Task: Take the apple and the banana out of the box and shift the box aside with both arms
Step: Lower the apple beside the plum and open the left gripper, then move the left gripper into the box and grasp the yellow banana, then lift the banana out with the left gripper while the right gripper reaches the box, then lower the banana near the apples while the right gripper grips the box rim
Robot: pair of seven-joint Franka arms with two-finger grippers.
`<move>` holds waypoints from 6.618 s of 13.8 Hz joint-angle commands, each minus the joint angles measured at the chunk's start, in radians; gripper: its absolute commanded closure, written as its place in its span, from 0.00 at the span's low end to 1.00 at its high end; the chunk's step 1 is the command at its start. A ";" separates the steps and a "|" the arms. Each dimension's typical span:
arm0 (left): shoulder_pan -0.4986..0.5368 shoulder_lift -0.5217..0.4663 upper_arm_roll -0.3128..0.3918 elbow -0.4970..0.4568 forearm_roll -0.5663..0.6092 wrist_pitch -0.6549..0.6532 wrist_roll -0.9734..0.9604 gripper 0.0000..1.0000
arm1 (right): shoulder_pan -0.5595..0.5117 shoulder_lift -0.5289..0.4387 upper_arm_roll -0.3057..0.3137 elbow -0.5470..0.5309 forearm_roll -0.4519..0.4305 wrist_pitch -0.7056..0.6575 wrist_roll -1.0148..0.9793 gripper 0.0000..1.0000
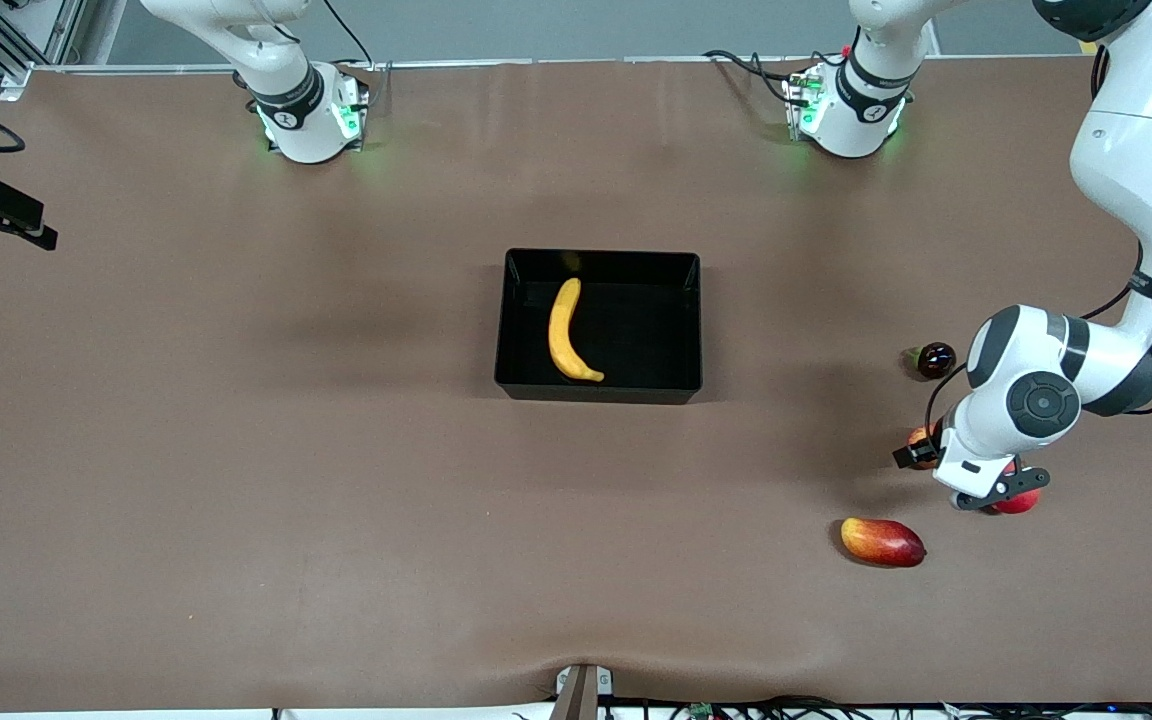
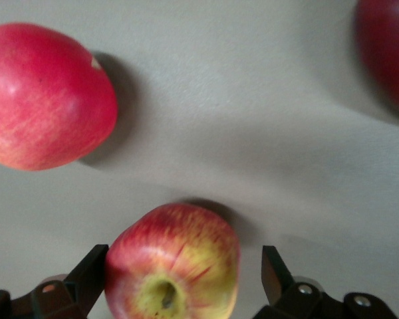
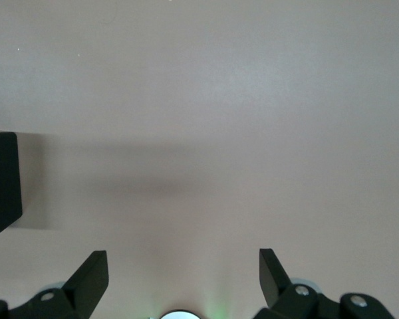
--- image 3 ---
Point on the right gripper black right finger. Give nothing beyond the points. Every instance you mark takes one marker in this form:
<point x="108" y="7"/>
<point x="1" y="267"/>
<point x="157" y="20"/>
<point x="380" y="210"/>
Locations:
<point x="276" y="285"/>

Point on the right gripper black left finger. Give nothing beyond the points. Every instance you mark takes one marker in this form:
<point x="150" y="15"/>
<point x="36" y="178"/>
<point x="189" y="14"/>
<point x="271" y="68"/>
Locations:
<point x="83" y="285"/>

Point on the black rectangular plastic box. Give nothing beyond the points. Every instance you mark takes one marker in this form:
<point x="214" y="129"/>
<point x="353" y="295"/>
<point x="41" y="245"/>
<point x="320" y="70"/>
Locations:
<point x="5" y="179"/>

